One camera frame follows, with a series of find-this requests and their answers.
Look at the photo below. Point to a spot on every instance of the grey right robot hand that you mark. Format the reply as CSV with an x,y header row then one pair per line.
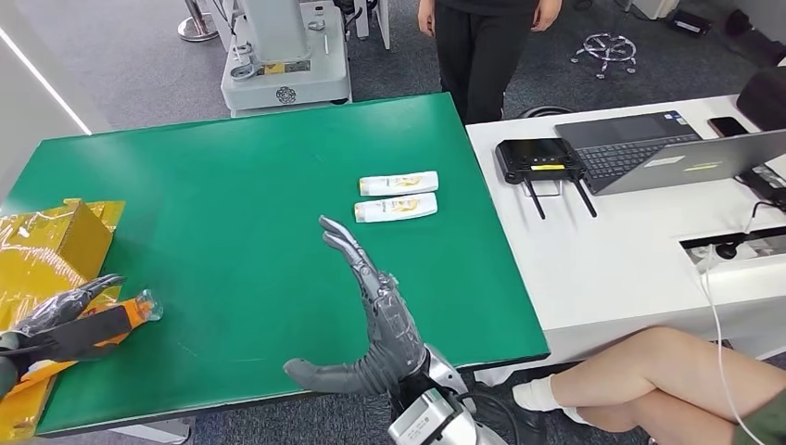
x,y
393,331

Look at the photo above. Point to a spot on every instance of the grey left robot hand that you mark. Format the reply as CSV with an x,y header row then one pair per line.
x,y
61,304

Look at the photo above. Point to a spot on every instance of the orange bottle with clear cap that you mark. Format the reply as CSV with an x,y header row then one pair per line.
x,y
136,310

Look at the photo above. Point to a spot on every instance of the white robot base machine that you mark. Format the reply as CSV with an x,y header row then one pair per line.
x,y
285,67

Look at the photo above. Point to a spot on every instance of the white shampoo bottle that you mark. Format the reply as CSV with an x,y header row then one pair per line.
x,y
396,208
399,183

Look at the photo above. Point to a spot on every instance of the yellow taped cardboard box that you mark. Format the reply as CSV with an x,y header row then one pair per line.
x,y
43,258

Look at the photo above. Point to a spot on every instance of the clear controller stand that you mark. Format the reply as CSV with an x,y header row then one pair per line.
x,y
549,187

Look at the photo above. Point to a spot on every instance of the black controller with antennas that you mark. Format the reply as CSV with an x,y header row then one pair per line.
x,y
533,156

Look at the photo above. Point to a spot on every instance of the black round floor disc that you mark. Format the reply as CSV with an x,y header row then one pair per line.
x,y
545,112

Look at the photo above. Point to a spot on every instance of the seated person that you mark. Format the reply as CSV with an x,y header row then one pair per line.
x,y
663,378

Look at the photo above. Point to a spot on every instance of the standing person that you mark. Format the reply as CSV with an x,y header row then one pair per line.
x,y
479,58

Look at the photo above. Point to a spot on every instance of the chrome stanchion base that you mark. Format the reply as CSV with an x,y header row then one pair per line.
x,y
198,27

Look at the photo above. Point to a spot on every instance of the black power plug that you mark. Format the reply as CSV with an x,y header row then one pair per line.
x,y
727,250

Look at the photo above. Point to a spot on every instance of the grey laptop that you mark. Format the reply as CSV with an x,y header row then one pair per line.
x,y
700,164

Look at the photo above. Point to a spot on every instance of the chrome star chair base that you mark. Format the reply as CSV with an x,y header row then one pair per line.
x,y
605,48

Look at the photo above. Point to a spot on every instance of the black smartphone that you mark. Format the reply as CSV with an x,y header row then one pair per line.
x,y
727,126

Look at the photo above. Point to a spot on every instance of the black device at desk edge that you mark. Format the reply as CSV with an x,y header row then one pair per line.
x,y
767,183

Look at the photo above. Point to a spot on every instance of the white floor box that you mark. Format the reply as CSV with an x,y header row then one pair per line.
x,y
657,7

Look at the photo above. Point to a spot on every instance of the black box on floor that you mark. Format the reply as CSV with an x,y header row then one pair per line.
x,y
689,23

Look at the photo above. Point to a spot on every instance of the black chair back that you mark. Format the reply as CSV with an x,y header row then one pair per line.
x,y
764,98

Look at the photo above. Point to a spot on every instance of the black bag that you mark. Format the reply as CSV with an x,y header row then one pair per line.
x,y
755,40

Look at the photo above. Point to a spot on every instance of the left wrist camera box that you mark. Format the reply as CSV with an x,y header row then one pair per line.
x,y
80,335

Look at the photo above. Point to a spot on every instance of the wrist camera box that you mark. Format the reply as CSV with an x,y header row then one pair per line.
x,y
80,335
427,420

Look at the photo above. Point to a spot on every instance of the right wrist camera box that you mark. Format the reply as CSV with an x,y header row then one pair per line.
x,y
427,420

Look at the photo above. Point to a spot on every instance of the white panel frame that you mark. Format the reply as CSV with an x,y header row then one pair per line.
x,y
382,18

